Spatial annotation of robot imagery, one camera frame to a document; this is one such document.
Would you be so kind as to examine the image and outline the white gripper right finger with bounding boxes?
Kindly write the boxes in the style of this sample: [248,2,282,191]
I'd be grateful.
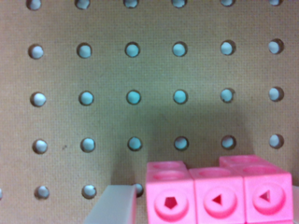
[292,186,299,224]

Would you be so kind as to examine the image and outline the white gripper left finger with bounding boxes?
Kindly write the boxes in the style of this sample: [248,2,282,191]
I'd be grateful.
[83,185,136,224]

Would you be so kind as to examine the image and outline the pink snap-cube block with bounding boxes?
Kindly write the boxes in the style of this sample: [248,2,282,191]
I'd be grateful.
[146,155,293,224]

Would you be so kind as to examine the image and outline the brown pegboard panel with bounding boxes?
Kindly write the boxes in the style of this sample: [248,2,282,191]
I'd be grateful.
[0,0,299,224]

